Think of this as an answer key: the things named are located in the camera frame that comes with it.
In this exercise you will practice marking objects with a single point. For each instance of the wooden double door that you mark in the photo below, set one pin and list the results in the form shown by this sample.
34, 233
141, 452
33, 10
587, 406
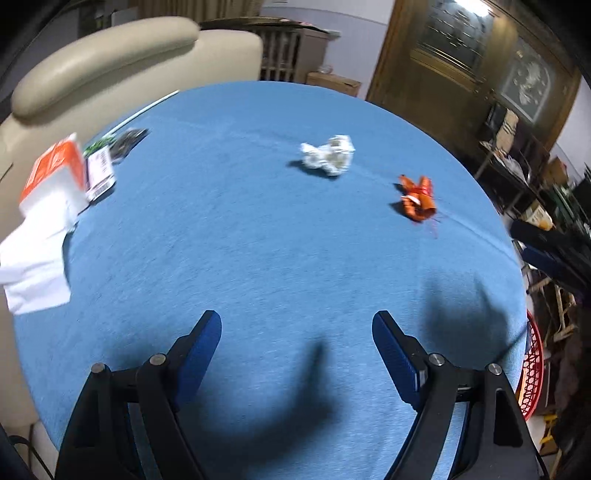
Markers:
415, 78

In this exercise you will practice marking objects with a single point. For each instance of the beige sofa chair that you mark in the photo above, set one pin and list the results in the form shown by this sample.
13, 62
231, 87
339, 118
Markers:
115, 50

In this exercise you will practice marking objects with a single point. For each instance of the orange white tissue pack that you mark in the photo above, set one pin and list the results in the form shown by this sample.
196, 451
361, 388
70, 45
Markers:
55, 180

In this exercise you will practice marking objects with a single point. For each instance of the white crumpled paper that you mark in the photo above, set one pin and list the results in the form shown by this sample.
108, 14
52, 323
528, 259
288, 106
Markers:
330, 157

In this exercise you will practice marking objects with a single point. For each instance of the wooden radiator cover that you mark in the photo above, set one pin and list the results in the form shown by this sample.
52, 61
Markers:
281, 50

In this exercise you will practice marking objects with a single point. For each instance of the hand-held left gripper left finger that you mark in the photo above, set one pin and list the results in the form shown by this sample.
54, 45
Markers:
198, 355

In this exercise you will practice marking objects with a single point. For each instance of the black metal chair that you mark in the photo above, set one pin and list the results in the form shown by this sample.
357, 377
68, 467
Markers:
498, 157

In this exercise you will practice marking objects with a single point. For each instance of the white labelled packet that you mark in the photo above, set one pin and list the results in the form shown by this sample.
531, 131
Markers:
100, 173

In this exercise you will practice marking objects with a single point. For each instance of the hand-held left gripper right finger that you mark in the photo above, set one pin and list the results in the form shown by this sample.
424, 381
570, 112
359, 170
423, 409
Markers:
397, 360

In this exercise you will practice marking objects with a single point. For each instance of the white tissue sheet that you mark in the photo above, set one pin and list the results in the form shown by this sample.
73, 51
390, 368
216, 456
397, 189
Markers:
32, 267

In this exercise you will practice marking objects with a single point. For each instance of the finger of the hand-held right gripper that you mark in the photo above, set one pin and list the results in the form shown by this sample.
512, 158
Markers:
554, 267
549, 237

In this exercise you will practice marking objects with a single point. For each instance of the orange print carton box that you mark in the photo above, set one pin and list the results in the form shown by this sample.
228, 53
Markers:
541, 218

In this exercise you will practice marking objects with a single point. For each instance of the small brown cardboard box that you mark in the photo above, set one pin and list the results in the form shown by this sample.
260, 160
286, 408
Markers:
556, 170

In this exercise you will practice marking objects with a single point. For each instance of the striped towel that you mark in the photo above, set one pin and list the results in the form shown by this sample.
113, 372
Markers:
509, 129

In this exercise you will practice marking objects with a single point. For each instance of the red plastic basket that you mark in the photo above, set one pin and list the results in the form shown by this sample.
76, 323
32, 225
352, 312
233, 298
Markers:
533, 369

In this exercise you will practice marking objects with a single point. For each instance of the black green packet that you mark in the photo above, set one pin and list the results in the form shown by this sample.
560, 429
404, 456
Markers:
127, 141

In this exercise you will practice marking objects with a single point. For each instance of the orange plastic bag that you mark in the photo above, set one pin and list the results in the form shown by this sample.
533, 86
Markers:
418, 203

